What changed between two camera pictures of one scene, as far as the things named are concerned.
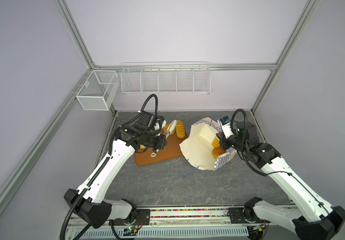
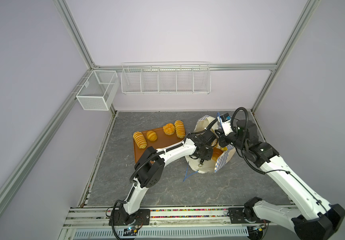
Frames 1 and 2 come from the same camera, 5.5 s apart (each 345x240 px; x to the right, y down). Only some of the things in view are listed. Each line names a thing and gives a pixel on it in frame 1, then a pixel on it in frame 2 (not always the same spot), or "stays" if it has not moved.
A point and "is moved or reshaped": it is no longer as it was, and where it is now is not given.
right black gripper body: x=232 y=143 stays
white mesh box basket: x=98 y=92 stays
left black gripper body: x=154 y=141 -> x=206 y=154
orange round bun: x=217 y=151 stays
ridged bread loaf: x=165 y=128 is moved or reshaped
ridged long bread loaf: x=180 y=128 stays
